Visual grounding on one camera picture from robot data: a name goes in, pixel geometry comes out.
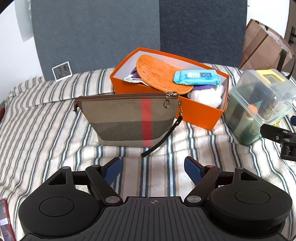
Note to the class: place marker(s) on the white wall sheet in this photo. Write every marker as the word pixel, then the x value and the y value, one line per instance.
pixel 25 20

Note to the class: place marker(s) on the blue wet wipe pack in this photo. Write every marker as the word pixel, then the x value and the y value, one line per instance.
pixel 196 77

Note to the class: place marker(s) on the dark grey felt panel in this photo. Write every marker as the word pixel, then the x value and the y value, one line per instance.
pixel 203 30

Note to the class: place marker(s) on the brown paper bag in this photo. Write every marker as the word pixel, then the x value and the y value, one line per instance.
pixel 259 51

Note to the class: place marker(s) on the light grey felt panel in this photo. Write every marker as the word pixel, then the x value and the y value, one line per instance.
pixel 92 34

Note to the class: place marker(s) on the clear plastic storage container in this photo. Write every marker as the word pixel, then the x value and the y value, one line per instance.
pixel 245 111

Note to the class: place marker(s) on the orange silicone honeycomb mat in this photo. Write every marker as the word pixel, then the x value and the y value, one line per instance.
pixel 157 71

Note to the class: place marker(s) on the white plush toy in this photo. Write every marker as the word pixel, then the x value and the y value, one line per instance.
pixel 205 97

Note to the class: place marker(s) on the light blue face mask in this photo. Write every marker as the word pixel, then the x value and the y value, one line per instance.
pixel 131 79

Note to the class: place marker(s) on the orange cardboard box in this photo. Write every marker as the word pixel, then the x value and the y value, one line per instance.
pixel 198 115

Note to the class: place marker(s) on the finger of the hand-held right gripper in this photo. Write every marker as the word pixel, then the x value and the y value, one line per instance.
pixel 272 133

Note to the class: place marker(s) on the black smartphone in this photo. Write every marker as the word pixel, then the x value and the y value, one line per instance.
pixel 4 220

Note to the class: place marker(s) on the purple soft cloth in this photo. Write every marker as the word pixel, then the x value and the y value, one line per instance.
pixel 203 87

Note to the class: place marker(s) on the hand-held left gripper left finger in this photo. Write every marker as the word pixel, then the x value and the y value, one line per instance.
pixel 113 170

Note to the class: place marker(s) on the striped bed blanket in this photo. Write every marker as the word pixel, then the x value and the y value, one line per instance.
pixel 46 127

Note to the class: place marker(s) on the striped canvas zip pouch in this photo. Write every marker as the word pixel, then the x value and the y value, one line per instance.
pixel 120 120

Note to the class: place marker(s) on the white digital clock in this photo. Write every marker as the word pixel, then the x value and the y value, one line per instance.
pixel 62 71

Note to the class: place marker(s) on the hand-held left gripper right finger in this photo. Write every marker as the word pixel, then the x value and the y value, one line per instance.
pixel 193 170

